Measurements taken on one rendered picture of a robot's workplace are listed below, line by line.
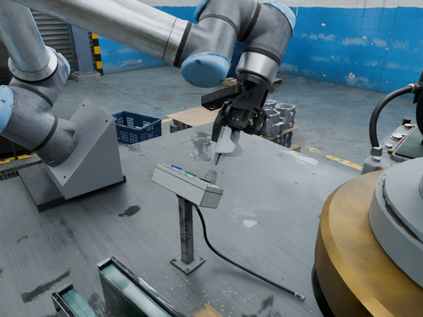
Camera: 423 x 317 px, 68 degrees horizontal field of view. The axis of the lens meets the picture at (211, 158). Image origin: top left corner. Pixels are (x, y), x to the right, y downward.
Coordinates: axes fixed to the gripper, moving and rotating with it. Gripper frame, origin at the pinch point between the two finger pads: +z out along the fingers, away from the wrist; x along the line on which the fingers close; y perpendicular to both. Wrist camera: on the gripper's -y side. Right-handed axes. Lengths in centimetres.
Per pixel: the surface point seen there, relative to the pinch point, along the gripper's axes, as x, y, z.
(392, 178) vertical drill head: -40, 41, -3
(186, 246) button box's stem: 8.1, -4.1, 24.3
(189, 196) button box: -3.5, -0.1, 9.9
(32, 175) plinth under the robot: 3, -82, 32
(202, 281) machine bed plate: 10.8, 2.7, 30.5
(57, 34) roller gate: 214, -606, -110
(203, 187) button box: -3.5, 2.5, 6.8
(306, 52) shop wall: 521, -257, -268
